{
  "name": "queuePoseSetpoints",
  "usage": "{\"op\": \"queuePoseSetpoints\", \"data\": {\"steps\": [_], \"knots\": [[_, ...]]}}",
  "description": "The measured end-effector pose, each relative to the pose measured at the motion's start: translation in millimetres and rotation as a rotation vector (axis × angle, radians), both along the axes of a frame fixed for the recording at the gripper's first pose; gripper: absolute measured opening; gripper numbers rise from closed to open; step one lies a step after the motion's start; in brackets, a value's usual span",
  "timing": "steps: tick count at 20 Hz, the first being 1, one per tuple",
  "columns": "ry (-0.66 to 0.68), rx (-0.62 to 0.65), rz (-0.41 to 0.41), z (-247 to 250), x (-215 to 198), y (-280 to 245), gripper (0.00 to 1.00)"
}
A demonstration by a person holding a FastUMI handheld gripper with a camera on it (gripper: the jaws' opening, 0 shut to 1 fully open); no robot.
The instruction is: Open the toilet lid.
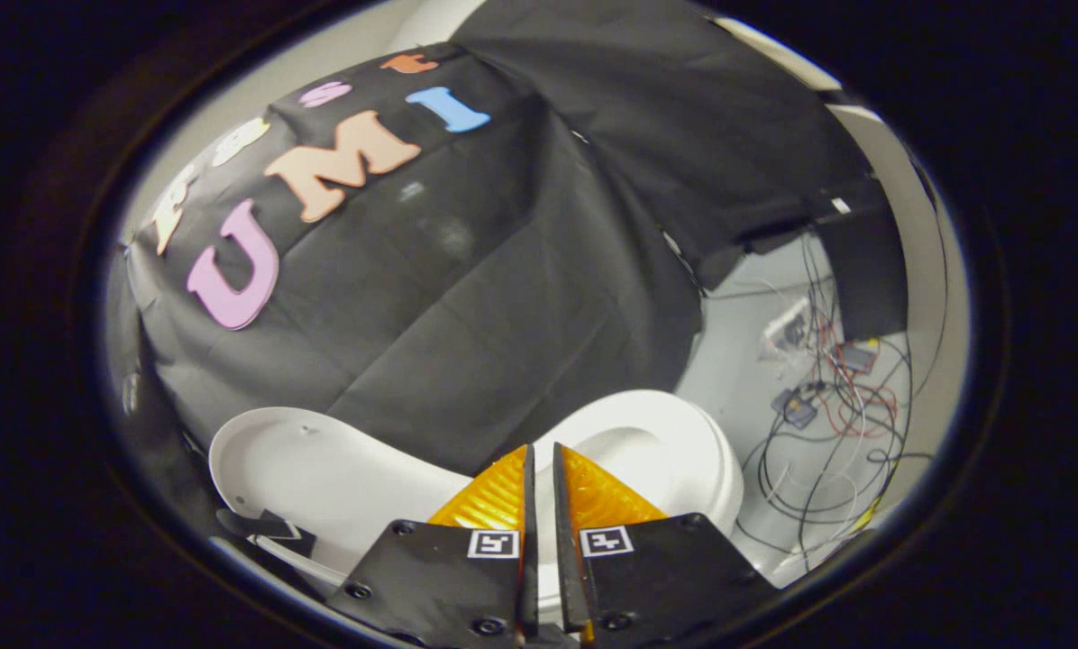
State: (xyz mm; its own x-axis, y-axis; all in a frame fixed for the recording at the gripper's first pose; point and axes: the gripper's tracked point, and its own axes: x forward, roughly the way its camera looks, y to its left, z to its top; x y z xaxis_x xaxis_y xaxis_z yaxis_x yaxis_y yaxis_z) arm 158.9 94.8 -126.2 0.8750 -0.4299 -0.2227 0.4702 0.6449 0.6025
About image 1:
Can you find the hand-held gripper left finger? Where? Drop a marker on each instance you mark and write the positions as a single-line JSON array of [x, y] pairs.
[[449, 586]]

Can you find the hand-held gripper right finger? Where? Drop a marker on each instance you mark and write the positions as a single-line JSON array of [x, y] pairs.
[[656, 577]]

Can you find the white toilet bowl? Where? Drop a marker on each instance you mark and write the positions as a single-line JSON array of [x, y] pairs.
[[665, 442]]

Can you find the small blue electronic module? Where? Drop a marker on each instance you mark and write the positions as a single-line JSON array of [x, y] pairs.
[[796, 410]]

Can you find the small white electronic module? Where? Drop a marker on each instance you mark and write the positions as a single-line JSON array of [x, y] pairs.
[[787, 329]]

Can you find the small grey electronic module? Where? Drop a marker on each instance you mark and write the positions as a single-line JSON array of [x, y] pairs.
[[857, 356]]

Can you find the black backdrop cloth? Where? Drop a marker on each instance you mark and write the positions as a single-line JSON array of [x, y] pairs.
[[503, 270]]

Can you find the black box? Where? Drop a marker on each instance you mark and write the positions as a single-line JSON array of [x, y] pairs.
[[863, 261]]

